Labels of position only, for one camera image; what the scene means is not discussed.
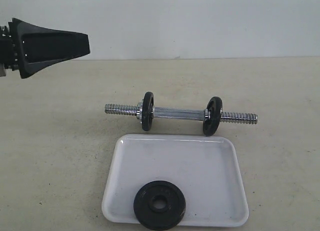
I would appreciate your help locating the chrome threaded dumbbell bar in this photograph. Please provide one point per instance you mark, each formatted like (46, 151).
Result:
(183, 114)

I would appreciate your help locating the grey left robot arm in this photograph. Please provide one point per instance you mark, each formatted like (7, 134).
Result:
(29, 48)

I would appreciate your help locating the chrome spin-lock collar nut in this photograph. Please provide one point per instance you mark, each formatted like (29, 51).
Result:
(139, 109)

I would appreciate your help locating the white rectangular plastic tray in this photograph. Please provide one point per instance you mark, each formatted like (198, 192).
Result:
(205, 169)

